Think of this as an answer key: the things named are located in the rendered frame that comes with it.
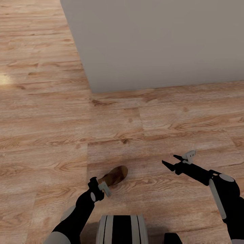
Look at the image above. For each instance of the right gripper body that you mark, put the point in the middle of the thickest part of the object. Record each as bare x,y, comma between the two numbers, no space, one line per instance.
188,169

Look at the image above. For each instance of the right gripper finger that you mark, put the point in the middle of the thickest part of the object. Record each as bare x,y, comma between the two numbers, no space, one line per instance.
178,157
170,166

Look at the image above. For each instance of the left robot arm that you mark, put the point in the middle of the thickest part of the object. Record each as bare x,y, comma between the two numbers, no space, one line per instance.
75,218

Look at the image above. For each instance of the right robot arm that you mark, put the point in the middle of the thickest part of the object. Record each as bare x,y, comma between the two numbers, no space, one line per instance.
225,191

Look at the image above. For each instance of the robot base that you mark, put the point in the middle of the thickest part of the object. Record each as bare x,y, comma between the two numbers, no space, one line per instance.
169,238

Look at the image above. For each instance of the sandal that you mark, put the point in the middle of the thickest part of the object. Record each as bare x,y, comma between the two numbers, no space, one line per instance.
117,175

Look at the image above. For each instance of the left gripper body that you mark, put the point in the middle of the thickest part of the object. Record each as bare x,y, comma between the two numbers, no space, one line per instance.
94,184

